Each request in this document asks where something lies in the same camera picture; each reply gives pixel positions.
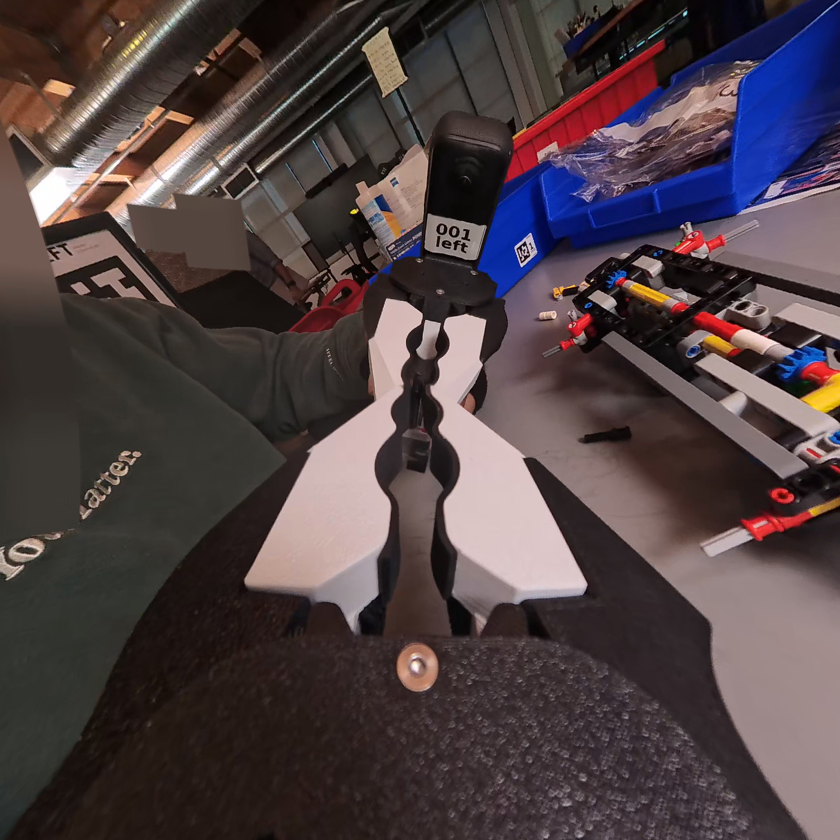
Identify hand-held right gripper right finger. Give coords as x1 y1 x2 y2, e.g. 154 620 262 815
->
427 386 588 634

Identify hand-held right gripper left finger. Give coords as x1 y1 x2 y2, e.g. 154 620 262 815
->
245 386 403 636

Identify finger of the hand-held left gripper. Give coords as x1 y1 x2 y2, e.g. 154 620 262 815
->
430 315 488 403
367 297 426 400

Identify grey lego connector with pin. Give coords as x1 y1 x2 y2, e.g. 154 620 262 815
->
402 377 434 475

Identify person's left forearm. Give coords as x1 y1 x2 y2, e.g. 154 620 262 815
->
59 294 371 444

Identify lego car chassis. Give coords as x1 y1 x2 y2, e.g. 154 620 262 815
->
542 220 840 559

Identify plastic bags of lego parts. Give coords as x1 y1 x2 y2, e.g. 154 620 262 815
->
545 60 765 204

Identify lego instruction booklet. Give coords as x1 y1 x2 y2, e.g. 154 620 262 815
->
748 121 840 211

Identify red plastic object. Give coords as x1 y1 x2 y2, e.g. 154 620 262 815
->
289 279 368 332

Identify wipes canister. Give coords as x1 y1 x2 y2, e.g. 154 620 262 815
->
354 180 401 263

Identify blue bin with square tag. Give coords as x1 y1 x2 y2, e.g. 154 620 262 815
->
482 154 572 299

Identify white cardboard box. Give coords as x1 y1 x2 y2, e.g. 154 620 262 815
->
377 144 431 260

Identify red plastic bin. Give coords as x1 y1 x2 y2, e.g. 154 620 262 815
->
512 39 670 185

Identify blue bin with plastic bags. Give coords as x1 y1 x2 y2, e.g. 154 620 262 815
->
539 0 840 249

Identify paper notice on pole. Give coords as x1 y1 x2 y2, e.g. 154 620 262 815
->
362 26 409 99

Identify black and white sign board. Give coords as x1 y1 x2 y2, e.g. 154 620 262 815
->
41 211 181 309

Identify silver ventilation duct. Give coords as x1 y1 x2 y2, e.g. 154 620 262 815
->
141 10 395 198
39 0 277 165

